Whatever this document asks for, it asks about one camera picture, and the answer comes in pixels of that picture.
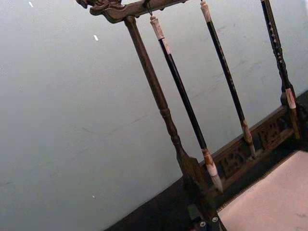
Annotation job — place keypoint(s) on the black brush with brown bristles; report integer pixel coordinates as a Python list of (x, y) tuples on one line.
[(276, 48)]

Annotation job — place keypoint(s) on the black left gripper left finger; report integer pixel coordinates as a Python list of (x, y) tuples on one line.
[(196, 216)]

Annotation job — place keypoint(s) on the pale felt writing mat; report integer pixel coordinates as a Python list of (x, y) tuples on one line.
[(269, 192)]

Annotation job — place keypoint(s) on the slim black brush, dark bristles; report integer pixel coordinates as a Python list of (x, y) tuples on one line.
[(225, 65)]

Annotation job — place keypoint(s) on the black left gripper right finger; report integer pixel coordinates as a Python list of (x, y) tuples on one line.
[(215, 223)]

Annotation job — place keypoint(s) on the black brush with white bristles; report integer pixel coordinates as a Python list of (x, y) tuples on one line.
[(183, 96)]

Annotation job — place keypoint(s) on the dark carved wooden brush rack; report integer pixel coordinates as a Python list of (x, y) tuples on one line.
[(146, 69)]

